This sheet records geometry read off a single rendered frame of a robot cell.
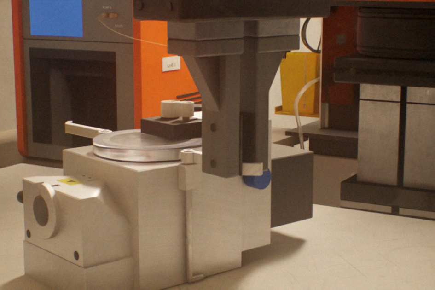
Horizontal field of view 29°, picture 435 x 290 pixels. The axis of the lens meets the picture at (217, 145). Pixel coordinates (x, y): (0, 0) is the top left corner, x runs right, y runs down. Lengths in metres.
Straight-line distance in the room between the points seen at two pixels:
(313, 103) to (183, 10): 1.82
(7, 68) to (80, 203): 3.93
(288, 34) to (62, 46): 1.40
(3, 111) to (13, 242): 3.81
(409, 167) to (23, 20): 1.19
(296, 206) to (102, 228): 0.20
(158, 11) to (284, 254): 0.26
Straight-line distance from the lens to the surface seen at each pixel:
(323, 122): 2.30
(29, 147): 2.05
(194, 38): 0.52
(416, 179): 1.05
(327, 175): 2.22
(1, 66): 4.52
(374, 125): 1.06
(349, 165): 2.19
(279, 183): 0.71
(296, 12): 0.57
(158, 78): 1.86
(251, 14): 0.54
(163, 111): 0.67
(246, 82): 0.57
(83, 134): 0.72
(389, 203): 1.05
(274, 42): 0.57
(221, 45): 0.54
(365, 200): 1.06
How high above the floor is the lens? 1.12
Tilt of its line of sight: 11 degrees down
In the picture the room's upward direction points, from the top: straight up
